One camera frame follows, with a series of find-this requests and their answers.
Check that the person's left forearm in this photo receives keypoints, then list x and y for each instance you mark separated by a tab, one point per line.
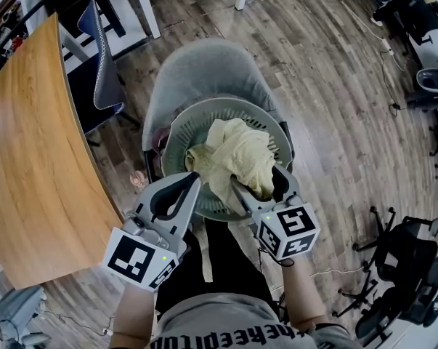
131	315

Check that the gray fabric armchair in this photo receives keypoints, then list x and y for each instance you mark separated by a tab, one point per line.
207	71

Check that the black office chair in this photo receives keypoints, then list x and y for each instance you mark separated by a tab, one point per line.
418	304
418	16
404	245

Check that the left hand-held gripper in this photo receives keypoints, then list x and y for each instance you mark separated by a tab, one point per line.
131	256

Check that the white power strip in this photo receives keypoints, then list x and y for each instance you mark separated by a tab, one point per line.
387	46

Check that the person's black shorts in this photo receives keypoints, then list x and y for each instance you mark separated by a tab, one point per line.
233	264

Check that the small pink round object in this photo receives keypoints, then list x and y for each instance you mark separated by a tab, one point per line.
138	179

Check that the gray laundry basket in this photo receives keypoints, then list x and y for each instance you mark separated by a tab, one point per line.
193	129

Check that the person's gray shirt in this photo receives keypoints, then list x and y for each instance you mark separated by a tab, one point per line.
218	315

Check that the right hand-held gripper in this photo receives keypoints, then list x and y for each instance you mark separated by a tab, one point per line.
291	231

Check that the cluttered shelf of items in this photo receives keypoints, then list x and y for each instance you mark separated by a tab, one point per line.
4	31

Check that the yellow checked clothes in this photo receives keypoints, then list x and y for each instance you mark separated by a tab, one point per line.
237	151

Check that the black power adapter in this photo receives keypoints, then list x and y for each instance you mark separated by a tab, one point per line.
394	107

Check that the orange wooden desk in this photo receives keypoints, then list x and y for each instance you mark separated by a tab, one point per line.
33	158

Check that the person's right forearm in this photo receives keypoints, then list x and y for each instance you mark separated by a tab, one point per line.
300	296

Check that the blue chair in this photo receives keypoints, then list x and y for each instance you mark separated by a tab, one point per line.
102	71

